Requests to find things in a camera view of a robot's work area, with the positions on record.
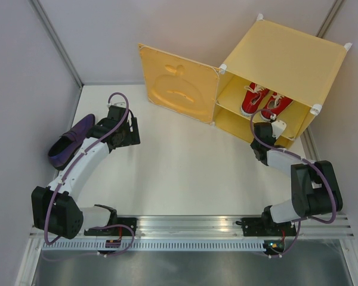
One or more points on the yellow cabinet door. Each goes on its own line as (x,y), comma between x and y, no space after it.
(179,84)

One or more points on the red sneaker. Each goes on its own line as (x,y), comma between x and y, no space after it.
(276,104)
(253,97)

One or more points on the aluminium mounting rail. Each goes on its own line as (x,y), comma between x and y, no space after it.
(230,227)

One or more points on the yellow plastic shoe cabinet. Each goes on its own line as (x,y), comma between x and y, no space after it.
(280,63)

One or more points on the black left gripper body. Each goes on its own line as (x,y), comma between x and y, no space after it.
(123,140)

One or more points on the purple loafer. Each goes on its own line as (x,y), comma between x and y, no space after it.
(63,150)

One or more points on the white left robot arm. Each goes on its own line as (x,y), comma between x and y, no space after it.
(76,155)

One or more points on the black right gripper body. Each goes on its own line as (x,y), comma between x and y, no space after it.
(253,145)

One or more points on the white slotted cable duct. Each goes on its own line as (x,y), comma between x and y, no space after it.
(157,245)

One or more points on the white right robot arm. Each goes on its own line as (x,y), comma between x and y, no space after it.
(315,193)

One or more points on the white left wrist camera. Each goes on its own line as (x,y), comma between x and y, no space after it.
(117,104)

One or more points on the red sneaker front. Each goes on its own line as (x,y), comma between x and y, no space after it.
(253,97)

